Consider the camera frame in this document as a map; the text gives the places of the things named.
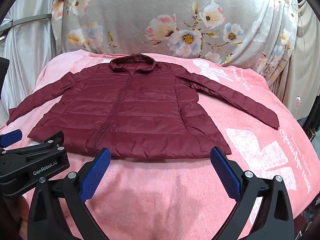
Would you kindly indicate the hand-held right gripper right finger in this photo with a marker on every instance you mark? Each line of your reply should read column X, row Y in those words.
column 225, row 172

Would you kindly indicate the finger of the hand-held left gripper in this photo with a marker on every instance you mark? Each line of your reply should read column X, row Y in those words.
column 11, row 136
column 51, row 140

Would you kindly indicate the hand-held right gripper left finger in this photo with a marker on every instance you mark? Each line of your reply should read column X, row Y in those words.
column 94, row 175

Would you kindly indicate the maroon puffer jacket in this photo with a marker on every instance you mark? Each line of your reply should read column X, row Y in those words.
column 140, row 110

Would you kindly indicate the pink printed blanket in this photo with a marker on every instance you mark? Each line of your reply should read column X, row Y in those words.
column 175, row 192

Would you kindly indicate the grey satin cloth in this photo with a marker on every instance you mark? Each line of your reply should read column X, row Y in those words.
column 27, row 55

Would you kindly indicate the grey metal bar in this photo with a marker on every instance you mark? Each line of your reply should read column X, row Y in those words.
column 30, row 20

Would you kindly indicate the grey floral bedsheet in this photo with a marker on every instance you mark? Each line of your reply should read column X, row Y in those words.
column 162, row 17

